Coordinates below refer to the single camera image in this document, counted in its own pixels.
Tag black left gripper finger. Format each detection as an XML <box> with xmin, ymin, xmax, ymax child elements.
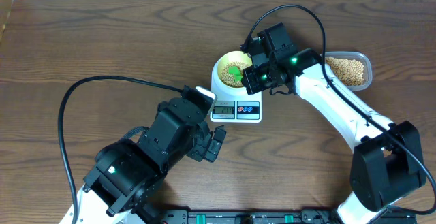
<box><xmin>212</xmin><ymin>125</ymin><xmax>227</xmax><ymax>143</ymax></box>
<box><xmin>203</xmin><ymin>139</ymin><xmax>221</xmax><ymax>163</ymax></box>

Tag green plastic scoop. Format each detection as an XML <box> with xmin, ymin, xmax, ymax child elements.
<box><xmin>228</xmin><ymin>66</ymin><xmax>243</xmax><ymax>83</ymax></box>

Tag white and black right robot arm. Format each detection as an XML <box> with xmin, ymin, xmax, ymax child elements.
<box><xmin>240</xmin><ymin>23</ymin><xmax>427</xmax><ymax>223</ymax></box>

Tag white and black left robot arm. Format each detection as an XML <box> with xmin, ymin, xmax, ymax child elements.
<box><xmin>65</xmin><ymin>93</ymin><xmax>226</xmax><ymax>223</ymax></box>

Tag soybeans in bowl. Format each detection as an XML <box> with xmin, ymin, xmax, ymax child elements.
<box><xmin>219</xmin><ymin>62</ymin><xmax>249</xmax><ymax>88</ymax></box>

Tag white digital kitchen scale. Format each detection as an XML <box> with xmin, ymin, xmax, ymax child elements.
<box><xmin>210</xmin><ymin>59</ymin><xmax>263</xmax><ymax>123</ymax></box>

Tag yellow bowl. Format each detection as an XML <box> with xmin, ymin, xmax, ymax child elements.
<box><xmin>217</xmin><ymin>51</ymin><xmax>253</xmax><ymax>81</ymax></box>

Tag clear container of soybeans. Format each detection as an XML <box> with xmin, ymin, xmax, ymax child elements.
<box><xmin>325</xmin><ymin>51</ymin><xmax>373</xmax><ymax>91</ymax></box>

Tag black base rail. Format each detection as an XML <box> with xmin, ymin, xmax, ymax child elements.
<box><xmin>152</xmin><ymin>208</ymin><xmax>345</xmax><ymax>224</ymax></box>

